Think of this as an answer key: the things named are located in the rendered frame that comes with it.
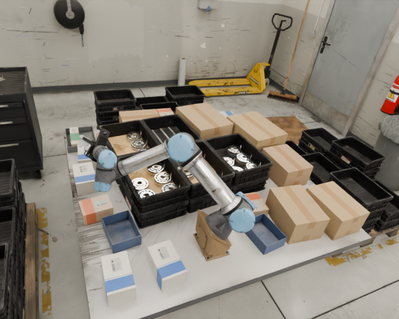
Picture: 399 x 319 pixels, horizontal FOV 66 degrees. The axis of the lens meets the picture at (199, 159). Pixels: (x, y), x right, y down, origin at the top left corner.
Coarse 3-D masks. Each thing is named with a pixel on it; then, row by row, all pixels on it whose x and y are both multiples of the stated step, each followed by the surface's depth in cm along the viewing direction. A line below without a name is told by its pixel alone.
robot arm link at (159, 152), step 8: (192, 136) 144; (160, 144) 150; (144, 152) 150; (152, 152) 148; (160, 152) 148; (128, 160) 150; (136, 160) 149; (144, 160) 149; (152, 160) 149; (160, 160) 150; (120, 168) 150; (128, 168) 150; (136, 168) 150; (120, 176) 152
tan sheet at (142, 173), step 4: (144, 168) 193; (136, 172) 189; (140, 172) 189; (144, 172) 190; (132, 176) 186; (136, 176) 186; (140, 176) 186; (144, 176) 187; (148, 176) 187; (152, 176) 188; (152, 180) 184; (152, 184) 181; (152, 188) 179; (156, 188) 179; (160, 188) 179; (156, 192) 176; (160, 192) 176
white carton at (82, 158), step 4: (80, 148) 210; (84, 148) 210; (88, 148) 211; (80, 152) 206; (80, 156) 202; (84, 156) 203; (80, 160) 199; (84, 160) 200; (88, 160) 201; (92, 164) 203
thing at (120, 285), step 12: (120, 252) 145; (108, 264) 140; (120, 264) 140; (108, 276) 135; (120, 276) 135; (132, 276) 136; (108, 288) 130; (120, 288) 131; (132, 288) 131; (108, 300) 130; (120, 300) 133
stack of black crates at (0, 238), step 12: (0, 216) 200; (12, 216) 194; (0, 228) 198; (12, 228) 189; (0, 240) 192; (12, 240) 180; (24, 240) 219; (12, 252) 174; (24, 252) 211; (24, 264) 204; (24, 276) 197
